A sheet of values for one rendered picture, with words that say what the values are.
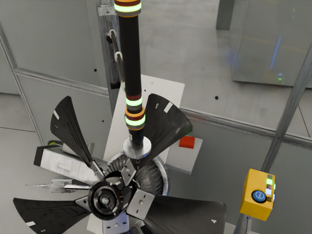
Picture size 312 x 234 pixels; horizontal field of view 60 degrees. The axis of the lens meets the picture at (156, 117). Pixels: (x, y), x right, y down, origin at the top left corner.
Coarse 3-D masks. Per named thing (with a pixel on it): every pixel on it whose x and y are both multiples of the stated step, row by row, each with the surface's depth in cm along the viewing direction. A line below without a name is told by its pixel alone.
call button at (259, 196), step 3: (255, 192) 100; (258, 192) 100; (261, 192) 100; (255, 195) 99; (258, 195) 99; (261, 195) 99; (264, 195) 99; (255, 198) 99; (258, 198) 98; (261, 198) 98; (264, 198) 98
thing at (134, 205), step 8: (136, 192) 87; (144, 192) 88; (136, 200) 85; (144, 200) 86; (152, 200) 86; (128, 208) 83; (136, 208) 83; (144, 208) 84; (136, 216) 82; (144, 216) 82
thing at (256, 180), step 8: (248, 176) 107; (256, 176) 106; (264, 176) 106; (248, 184) 104; (256, 184) 104; (264, 184) 104; (272, 184) 104; (248, 192) 101; (264, 192) 101; (272, 192) 101; (248, 200) 99; (256, 200) 98; (264, 200) 98; (272, 200) 99; (240, 208) 103; (248, 208) 101; (256, 208) 99; (264, 208) 97; (272, 208) 96; (256, 216) 102; (264, 216) 100
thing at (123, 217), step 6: (120, 216) 88; (126, 216) 89; (108, 222) 86; (114, 222) 87; (120, 222) 88; (126, 222) 89; (108, 228) 86; (114, 228) 87; (120, 228) 88; (126, 228) 89
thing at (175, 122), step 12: (156, 96) 87; (156, 120) 83; (168, 120) 80; (180, 120) 77; (144, 132) 86; (156, 132) 81; (168, 132) 78; (180, 132) 76; (156, 144) 79; (168, 144) 77
